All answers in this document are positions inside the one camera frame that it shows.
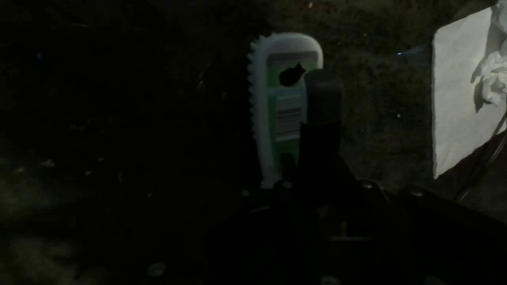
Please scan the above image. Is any white paper napkin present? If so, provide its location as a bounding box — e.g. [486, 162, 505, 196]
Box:
[431, 3, 507, 181]

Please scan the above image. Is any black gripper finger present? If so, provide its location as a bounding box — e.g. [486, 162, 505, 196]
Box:
[296, 68, 347, 187]

